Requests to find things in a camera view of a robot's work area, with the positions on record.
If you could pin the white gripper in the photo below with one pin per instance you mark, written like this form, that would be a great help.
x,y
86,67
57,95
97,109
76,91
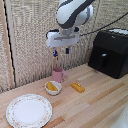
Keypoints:
x,y
63,38

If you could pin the yellow food piece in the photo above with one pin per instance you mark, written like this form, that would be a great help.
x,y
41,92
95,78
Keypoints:
x,y
51,86

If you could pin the small white bowl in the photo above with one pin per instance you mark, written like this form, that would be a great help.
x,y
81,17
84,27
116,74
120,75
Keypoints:
x,y
53,91

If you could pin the black air fryer drawer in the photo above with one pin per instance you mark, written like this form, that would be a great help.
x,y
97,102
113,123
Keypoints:
x,y
100,65

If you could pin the black air fryer body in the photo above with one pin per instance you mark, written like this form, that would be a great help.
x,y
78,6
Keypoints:
x,y
115,40

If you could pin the pink mug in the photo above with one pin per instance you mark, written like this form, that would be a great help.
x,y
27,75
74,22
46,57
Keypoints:
x,y
58,75

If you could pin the yellow rectangular block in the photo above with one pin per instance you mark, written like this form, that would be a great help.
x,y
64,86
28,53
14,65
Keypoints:
x,y
77,87

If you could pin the white floral rimmed plate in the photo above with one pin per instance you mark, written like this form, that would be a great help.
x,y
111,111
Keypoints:
x,y
29,111

